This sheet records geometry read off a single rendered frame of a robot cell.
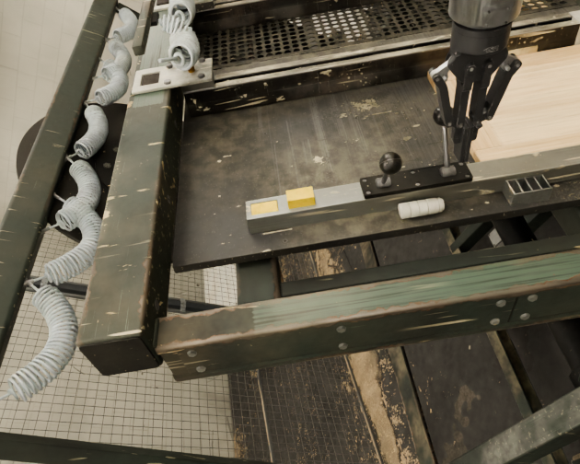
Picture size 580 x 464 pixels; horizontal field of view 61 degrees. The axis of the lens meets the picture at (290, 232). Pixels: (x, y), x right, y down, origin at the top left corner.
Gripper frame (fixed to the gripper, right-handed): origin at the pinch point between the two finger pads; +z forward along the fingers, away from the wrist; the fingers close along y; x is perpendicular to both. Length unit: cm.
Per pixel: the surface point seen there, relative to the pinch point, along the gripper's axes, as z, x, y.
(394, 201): 13.3, 1.9, -10.4
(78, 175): 38, 60, -93
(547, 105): 14.0, 23.3, 27.9
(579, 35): 12, 44, 45
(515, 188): 14.1, 0.8, 11.7
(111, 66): 37, 125, -92
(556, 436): 83, -22, 27
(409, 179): 10.7, 4.1, -7.2
